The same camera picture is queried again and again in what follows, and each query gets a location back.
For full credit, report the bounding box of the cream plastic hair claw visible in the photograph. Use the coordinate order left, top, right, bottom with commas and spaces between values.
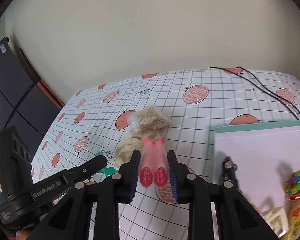
261, 206, 289, 238

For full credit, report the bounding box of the yellow rice cracker packet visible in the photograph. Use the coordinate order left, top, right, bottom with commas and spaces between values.
286, 194, 300, 240

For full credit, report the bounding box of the green plastic hair clip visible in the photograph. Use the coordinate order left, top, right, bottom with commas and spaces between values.
95, 149, 118, 177

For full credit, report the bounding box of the black toy car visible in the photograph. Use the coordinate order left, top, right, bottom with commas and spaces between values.
221, 156, 239, 190

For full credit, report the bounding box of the pomegranate grid tablecloth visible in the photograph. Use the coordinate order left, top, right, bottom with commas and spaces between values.
29, 67, 300, 240

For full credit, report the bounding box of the colourful building block toy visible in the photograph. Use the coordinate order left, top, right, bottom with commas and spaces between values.
285, 170, 300, 196

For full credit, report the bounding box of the teal white shallow box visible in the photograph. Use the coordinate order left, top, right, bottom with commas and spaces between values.
212, 120, 300, 212

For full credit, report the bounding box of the bag of cotton swabs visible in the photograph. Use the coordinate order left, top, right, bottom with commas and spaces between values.
127, 105, 170, 134

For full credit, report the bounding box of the dark cabinet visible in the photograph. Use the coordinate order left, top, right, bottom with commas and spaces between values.
0, 37, 61, 158

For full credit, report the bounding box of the black cable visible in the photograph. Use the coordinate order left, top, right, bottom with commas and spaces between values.
208, 65, 300, 121

